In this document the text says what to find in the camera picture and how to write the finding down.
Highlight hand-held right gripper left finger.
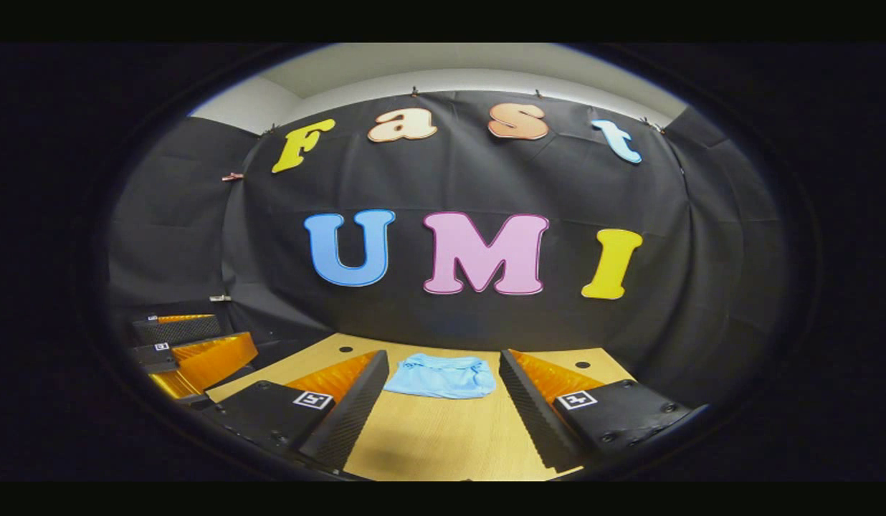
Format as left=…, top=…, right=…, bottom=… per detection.
left=203, top=350, right=390, bottom=471

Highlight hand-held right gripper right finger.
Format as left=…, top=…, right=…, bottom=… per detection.
left=499, top=348, right=709, bottom=474

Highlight light blue T-shirt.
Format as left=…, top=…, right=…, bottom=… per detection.
left=384, top=353, right=497, bottom=400

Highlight black backdrop cloth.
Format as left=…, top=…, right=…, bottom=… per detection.
left=108, top=90, right=791, bottom=409

